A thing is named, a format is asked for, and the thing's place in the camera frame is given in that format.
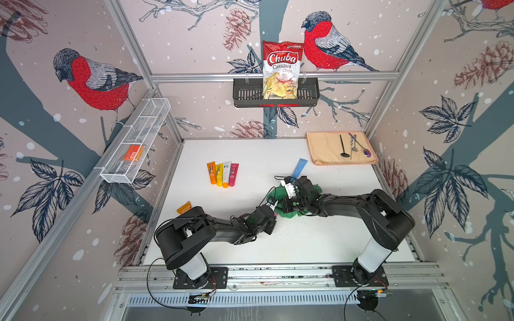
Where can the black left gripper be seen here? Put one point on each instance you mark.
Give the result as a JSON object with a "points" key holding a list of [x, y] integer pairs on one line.
{"points": [[272, 224]]}

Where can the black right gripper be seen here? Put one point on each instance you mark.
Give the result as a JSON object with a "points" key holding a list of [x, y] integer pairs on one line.
{"points": [[284, 204]]}

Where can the green microfibre cloth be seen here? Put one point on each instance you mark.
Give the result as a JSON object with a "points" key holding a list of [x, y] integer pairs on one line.
{"points": [[296, 200]]}

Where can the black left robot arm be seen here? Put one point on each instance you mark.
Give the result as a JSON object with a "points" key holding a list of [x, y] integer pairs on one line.
{"points": [[182, 239]]}

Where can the black ladle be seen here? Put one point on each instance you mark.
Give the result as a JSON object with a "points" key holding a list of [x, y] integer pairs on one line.
{"points": [[343, 154]]}

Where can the beige cloth mat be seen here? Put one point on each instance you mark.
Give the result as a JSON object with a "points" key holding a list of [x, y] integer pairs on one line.
{"points": [[325, 149]]}

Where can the light blue toothpaste tube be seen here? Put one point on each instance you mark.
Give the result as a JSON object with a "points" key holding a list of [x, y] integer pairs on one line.
{"points": [[299, 168]]}

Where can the red cassava chips bag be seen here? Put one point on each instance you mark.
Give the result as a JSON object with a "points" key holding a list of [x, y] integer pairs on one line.
{"points": [[281, 69]]}

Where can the dark pink toothpaste tube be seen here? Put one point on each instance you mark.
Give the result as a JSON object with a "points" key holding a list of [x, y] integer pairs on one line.
{"points": [[233, 174]]}

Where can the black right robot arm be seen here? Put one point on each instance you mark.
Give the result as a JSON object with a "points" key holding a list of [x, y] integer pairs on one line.
{"points": [[386, 221]]}

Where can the white wire shelf basket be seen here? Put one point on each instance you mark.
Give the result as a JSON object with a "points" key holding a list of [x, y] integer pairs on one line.
{"points": [[142, 132]]}

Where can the purple spoon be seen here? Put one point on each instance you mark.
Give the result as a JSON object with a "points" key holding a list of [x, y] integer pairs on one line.
{"points": [[366, 151]]}

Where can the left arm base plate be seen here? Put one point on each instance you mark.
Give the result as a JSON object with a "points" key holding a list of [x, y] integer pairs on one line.
{"points": [[216, 279]]}

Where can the white orange-capped toothpaste tube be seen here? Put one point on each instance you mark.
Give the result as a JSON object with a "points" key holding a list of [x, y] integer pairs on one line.
{"points": [[226, 174]]}

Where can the orange snack wrapper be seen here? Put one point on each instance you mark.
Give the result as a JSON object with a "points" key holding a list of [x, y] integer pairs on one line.
{"points": [[184, 208]]}

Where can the yellow toothpaste tube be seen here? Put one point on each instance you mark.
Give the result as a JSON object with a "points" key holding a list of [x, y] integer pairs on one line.
{"points": [[219, 174]]}

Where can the aluminium front rail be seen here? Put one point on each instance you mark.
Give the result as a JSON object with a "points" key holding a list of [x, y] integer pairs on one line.
{"points": [[277, 277]]}

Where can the black wall basket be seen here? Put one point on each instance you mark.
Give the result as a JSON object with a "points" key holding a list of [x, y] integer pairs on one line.
{"points": [[254, 93]]}

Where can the orange packet in basket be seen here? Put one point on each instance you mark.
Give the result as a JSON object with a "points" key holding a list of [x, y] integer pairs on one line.
{"points": [[134, 153]]}

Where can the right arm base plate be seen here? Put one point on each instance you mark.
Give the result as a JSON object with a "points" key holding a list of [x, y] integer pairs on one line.
{"points": [[347, 276]]}

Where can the orange toothpaste tube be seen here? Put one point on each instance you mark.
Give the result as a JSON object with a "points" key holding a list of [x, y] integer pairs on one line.
{"points": [[212, 170]]}

